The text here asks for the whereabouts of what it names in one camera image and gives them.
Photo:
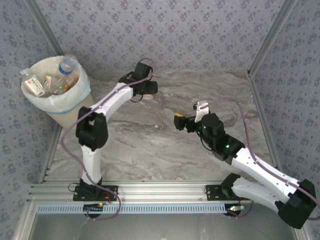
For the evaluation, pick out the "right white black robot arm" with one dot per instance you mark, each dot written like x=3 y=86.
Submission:
x=262 y=175

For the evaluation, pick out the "white plastic bin liner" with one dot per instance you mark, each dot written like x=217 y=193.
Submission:
x=62 y=103

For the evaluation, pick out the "cream plastic bin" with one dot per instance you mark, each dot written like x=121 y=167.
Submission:
x=67 y=120

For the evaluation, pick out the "blue label plastic bottle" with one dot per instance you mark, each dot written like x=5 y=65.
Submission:
x=65 y=68

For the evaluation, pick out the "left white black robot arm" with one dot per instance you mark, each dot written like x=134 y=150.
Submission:
x=92 y=130

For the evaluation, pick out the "aluminium frame beam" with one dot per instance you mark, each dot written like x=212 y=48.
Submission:
x=160 y=191

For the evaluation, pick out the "small black circuit board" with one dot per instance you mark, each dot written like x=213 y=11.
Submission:
x=234 y=208
x=93 y=207

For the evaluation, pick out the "aluminium frame post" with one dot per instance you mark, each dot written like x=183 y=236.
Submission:
x=271 y=37
x=44 y=25

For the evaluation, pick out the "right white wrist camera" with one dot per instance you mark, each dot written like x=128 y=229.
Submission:
x=201 y=110

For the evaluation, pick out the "grey metal shelf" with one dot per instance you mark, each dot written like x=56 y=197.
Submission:
x=160 y=227

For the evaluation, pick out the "orange label brown cap bottle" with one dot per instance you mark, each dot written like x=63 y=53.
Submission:
x=66 y=85

